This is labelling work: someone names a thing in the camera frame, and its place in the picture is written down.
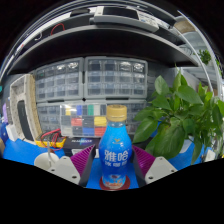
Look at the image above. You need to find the black labelled box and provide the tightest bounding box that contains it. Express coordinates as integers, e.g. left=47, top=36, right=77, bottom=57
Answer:
left=63, top=135, right=103, bottom=157

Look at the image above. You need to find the beige pegboard tray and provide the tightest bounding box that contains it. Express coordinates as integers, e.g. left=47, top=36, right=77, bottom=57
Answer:
left=9, top=73, right=43, bottom=145

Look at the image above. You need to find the flat round red coaster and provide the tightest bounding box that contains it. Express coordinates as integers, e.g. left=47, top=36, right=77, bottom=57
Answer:
left=99, top=175, right=132, bottom=192

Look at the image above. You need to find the white carton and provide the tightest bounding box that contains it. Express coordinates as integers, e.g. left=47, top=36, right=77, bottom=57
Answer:
left=5, top=123, right=20, bottom=143

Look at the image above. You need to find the green potted plant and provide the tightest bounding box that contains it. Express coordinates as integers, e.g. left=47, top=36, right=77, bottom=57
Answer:
left=132, top=68, right=224, bottom=166

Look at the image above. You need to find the metal spoon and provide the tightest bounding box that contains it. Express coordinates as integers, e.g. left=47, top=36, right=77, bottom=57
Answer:
left=46, top=139, right=53, bottom=164

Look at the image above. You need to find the clear box with coloured compartments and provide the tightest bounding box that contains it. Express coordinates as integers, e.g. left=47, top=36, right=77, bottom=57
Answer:
left=59, top=102, right=108, bottom=138

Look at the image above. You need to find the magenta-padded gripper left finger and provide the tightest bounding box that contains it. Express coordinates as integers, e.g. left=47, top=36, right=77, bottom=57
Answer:
left=45, top=144, right=97, bottom=188

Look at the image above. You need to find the blue drink bottle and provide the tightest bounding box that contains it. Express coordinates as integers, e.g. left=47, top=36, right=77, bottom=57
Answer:
left=98, top=104, right=134, bottom=190

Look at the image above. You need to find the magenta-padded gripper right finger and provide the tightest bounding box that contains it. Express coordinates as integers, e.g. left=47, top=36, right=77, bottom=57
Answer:
left=132, top=144, right=178, bottom=188

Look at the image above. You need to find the blue carton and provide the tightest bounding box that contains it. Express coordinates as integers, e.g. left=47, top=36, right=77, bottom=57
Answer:
left=0, top=121, right=9, bottom=145

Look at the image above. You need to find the white shelf rack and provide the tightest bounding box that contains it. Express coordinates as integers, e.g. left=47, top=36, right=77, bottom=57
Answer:
left=173, top=9, right=224, bottom=101

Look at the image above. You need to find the yellow multimeter with red leads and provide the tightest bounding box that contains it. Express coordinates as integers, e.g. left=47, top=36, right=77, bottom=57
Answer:
left=34, top=128, right=68, bottom=149

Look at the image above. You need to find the white charger block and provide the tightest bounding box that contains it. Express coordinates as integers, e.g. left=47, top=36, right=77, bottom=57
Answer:
left=203, top=149, right=216, bottom=163

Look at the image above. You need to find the dark overhead shelf unit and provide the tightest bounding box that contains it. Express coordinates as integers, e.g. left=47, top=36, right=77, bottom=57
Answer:
left=1, top=3, right=201, bottom=76

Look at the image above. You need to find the black zip case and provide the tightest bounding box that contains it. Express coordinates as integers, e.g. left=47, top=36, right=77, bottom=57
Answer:
left=16, top=99, right=35, bottom=142

